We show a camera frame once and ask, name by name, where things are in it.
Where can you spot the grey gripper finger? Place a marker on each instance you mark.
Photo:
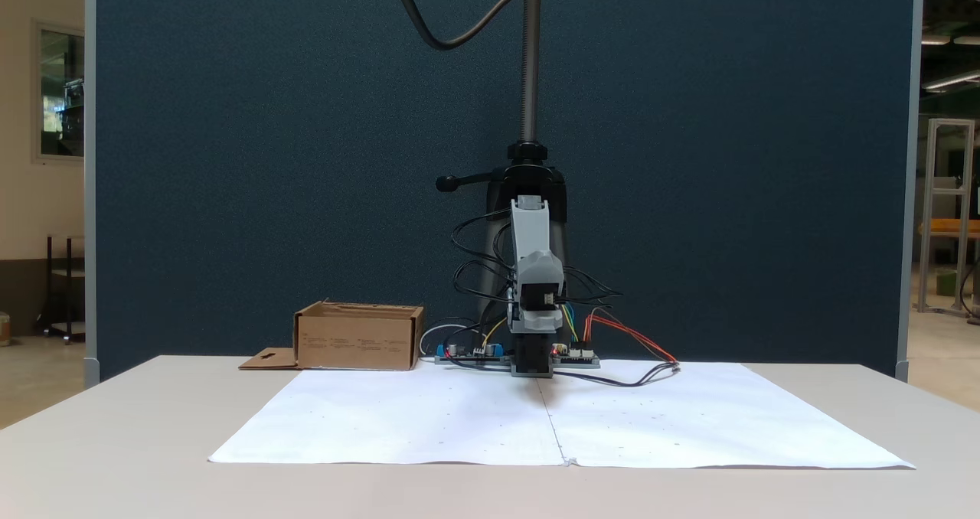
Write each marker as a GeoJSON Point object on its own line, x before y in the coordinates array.
{"type": "Point", "coordinates": [536, 320]}

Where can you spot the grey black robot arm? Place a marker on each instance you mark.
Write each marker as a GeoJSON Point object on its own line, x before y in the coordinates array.
{"type": "Point", "coordinates": [530, 228]}

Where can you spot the blue power converter board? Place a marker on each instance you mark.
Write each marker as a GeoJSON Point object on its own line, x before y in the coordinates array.
{"type": "Point", "coordinates": [494, 349]}

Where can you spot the motor controller circuit board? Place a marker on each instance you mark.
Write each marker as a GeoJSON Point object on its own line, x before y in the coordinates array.
{"type": "Point", "coordinates": [578, 360]}

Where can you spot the white paper sheet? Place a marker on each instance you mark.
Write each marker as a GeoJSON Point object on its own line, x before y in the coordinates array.
{"type": "Point", "coordinates": [398, 419]}
{"type": "Point", "coordinates": [727, 419]}

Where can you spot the brown cardboard box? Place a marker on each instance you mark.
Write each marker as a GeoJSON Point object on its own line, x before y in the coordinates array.
{"type": "Point", "coordinates": [360, 343]}

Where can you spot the dark blue partition panel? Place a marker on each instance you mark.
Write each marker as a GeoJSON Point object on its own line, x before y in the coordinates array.
{"type": "Point", "coordinates": [268, 159]}

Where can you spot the ceiling light strip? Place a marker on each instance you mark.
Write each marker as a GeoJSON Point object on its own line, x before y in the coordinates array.
{"type": "Point", "coordinates": [949, 81]}

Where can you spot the black shelf rack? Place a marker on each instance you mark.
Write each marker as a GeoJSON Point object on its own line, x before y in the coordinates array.
{"type": "Point", "coordinates": [49, 289]}

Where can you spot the black camera stand pole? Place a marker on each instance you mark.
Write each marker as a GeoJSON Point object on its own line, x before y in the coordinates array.
{"type": "Point", "coordinates": [528, 60]}

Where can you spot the aluminium profile frame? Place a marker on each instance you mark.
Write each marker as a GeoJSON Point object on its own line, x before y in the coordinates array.
{"type": "Point", "coordinates": [935, 197]}

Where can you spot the framed wall window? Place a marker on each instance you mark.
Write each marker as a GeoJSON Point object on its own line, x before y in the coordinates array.
{"type": "Point", "coordinates": [61, 90]}

